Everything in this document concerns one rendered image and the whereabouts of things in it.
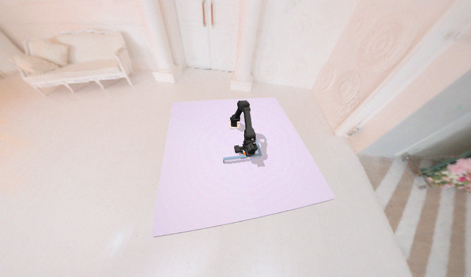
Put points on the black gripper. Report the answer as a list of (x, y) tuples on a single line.
[(239, 149)]

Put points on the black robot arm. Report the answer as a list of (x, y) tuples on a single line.
[(249, 133)]

